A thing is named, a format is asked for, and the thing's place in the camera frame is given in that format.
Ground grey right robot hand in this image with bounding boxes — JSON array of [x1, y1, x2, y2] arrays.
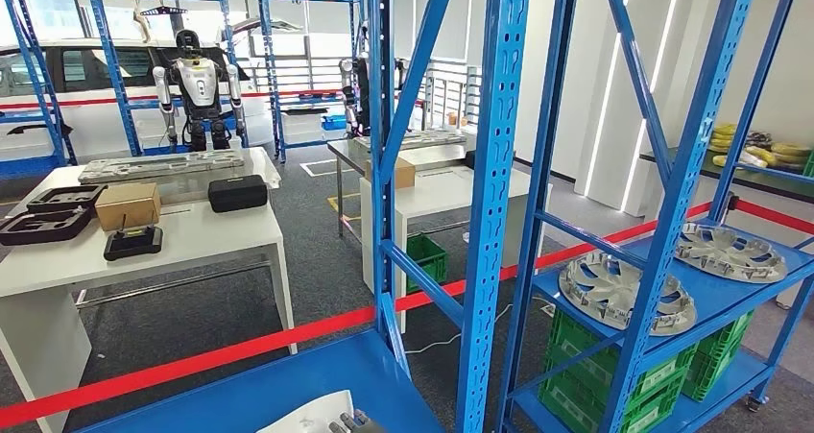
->
[[327, 409, 387, 433]]

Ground white plastic car part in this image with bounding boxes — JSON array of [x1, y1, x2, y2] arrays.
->
[[255, 390, 357, 433]]

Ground grey metal panel part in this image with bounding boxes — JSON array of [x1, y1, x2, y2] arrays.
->
[[352, 130, 468, 154], [77, 149, 246, 186]]

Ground green plastic crate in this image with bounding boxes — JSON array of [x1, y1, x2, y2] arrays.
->
[[406, 233, 449, 296], [680, 343, 743, 404], [694, 310, 755, 367], [537, 352, 690, 433], [545, 307, 698, 396]]

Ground white table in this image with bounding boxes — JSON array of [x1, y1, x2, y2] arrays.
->
[[359, 165, 553, 335], [0, 147, 299, 433]]

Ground cardboard box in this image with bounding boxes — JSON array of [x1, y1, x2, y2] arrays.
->
[[94, 182, 163, 233], [364, 156, 418, 192]]

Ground silver wheel hubcap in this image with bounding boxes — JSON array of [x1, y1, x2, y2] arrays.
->
[[674, 222, 788, 284], [558, 251, 698, 338]]

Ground black remote controller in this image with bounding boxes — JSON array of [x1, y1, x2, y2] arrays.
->
[[103, 213, 165, 263]]

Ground white storage box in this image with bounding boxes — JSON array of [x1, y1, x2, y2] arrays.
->
[[279, 108, 326, 146]]

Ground silver black humanoid robot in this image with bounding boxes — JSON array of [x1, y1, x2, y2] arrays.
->
[[152, 28, 248, 154], [337, 36, 413, 140]]

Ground white metal railing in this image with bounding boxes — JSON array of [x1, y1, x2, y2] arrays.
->
[[420, 60, 489, 133]]

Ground black foam tray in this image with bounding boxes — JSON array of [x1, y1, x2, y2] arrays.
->
[[0, 205, 96, 248], [26, 183, 108, 216]]

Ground white car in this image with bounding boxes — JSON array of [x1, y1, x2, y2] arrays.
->
[[0, 37, 275, 162]]

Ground grey car hood panel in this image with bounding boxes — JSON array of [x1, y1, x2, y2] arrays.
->
[[222, 14, 304, 37]]

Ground dark side table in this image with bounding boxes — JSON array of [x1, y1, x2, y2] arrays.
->
[[638, 149, 814, 206]]

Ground white floor cable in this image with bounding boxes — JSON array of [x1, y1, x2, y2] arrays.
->
[[404, 298, 555, 356]]

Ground beige hanging strap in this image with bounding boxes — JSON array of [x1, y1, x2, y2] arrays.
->
[[133, 7, 156, 44]]

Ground yellow coiled hoses pile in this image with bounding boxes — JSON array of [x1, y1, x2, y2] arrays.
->
[[707, 123, 814, 172]]

